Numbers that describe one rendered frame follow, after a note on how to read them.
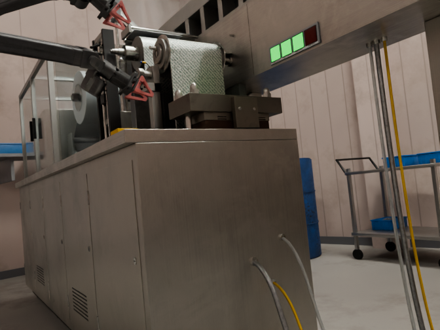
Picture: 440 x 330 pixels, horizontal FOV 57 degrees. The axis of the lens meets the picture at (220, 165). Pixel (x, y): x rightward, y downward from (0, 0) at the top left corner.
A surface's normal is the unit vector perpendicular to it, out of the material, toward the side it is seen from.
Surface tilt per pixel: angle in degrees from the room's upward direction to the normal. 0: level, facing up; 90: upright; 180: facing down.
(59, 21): 90
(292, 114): 90
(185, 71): 90
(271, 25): 90
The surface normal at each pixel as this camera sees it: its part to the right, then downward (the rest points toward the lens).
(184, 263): 0.54, -0.10
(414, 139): -0.73, 0.04
